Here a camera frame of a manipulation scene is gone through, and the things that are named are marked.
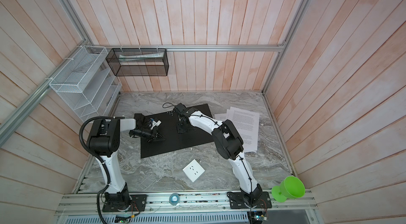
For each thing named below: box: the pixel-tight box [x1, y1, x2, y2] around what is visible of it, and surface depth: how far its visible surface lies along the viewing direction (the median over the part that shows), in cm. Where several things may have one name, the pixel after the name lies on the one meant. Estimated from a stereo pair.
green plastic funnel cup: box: [271, 175, 306, 203], surface depth 66 cm
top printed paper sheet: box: [228, 106, 260, 154], surface depth 107 cm
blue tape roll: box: [169, 192, 180, 207], surface depth 76 cm
